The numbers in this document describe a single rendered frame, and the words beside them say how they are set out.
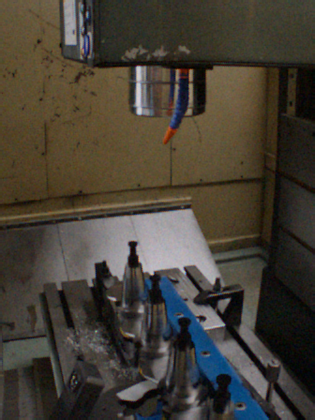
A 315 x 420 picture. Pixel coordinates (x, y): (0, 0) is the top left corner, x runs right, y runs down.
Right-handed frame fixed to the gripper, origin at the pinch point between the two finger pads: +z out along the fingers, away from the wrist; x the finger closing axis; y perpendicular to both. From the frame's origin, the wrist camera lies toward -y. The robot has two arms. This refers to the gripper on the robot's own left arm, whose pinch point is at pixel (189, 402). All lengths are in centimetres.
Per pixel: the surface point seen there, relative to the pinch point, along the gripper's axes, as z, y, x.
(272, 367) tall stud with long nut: 25.2, 18.5, -21.2
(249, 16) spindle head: 18, -46, -20
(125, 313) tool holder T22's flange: -3.1, -3.0, -19.7
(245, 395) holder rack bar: 5.6, -3.0, 4.3
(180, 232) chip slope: 47, 40, -141
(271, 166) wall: 96, 19, -148
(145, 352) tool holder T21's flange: -3.1, -3.2, -8.7
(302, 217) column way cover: 57, 7, -62
